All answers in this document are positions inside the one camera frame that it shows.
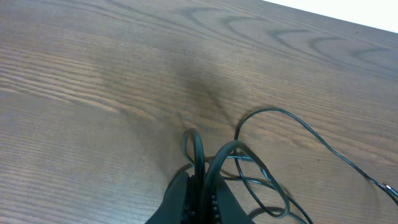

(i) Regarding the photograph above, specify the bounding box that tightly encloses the black usb cable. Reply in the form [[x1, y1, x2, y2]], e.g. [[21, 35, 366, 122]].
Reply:
[[163, 107, 398, 224]]

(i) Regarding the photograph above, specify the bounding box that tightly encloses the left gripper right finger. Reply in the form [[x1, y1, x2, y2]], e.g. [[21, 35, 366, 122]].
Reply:
[[211, 175, 254, 224]]

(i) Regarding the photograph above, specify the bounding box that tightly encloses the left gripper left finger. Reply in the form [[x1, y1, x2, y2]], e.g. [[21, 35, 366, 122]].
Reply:
[[146, 172, 196, 224]]

